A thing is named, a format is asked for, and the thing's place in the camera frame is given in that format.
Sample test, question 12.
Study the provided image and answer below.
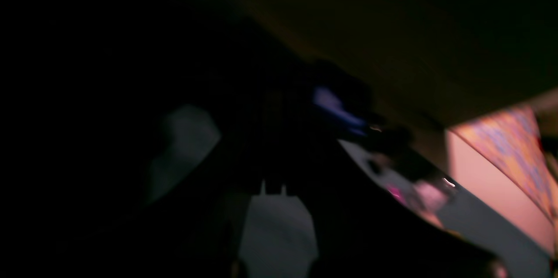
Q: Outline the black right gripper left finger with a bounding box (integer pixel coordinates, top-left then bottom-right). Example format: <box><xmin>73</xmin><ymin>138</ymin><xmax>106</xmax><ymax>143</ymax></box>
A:
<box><xmin>44</xmin><ymin>139</ymin><xmax>261</xmax><ymax>278</ymax></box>

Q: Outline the pink marker pen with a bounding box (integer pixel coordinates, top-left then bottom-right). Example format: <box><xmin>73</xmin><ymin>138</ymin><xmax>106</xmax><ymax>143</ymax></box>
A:
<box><xmin>386</xmin><ymin>185</ymin><xmax>407</xmax><ymax>206</ymax></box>

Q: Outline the clear plastic package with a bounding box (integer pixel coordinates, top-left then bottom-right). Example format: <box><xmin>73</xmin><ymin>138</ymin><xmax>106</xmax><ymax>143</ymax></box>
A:
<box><xmin>408</xmin><ymin>173</ymin><xmax>459</xmax><ymax>215</ymax></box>

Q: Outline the blue box device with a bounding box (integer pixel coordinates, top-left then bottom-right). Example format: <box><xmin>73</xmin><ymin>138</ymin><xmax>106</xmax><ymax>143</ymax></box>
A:
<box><xmin>310</xmin><ymin>61</ymin><xmax>373</xmax><ymax>137</ymax></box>

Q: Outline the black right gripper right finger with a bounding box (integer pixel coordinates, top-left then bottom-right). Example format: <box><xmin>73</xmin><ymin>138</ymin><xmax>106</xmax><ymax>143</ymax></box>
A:
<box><xmin>287</xmin><ymin>139</ymin><xmax>510</xmax><ymax>278</ymax></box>

